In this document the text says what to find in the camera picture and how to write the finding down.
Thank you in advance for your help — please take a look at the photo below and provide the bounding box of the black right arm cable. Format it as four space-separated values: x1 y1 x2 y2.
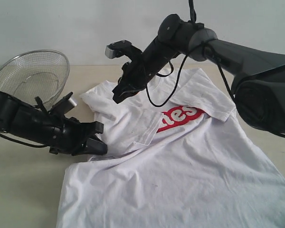
146 0 236 107

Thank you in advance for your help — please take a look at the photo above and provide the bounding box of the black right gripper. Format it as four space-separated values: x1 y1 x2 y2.
113 61 157 104

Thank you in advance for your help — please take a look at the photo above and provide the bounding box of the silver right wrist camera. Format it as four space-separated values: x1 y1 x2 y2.
105 40 142 60

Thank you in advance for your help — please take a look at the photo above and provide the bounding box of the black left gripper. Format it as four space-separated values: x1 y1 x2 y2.
49 121 108 156

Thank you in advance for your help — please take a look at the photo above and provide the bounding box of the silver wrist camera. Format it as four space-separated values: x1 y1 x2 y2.
49 92 77 115
105 40 142 60

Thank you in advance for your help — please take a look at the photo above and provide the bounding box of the white t-shirt red lettering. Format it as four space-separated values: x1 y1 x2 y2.
57 68 285 228

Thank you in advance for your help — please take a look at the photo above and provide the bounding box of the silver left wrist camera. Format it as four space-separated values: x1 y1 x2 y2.
49 92 77 115

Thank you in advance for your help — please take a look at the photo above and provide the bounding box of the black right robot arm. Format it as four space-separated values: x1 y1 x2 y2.
105 14 285 137

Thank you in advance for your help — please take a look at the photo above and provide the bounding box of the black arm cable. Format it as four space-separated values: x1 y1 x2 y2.
0 96 62 149
146 0 236 107

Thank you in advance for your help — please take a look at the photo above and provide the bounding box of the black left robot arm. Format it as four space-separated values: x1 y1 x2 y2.
0 91 108 156

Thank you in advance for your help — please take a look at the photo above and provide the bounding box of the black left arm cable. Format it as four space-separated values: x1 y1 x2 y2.
0 96 62 149

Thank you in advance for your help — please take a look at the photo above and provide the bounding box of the metal wire mesh basket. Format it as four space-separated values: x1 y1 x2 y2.
0 49 70 110

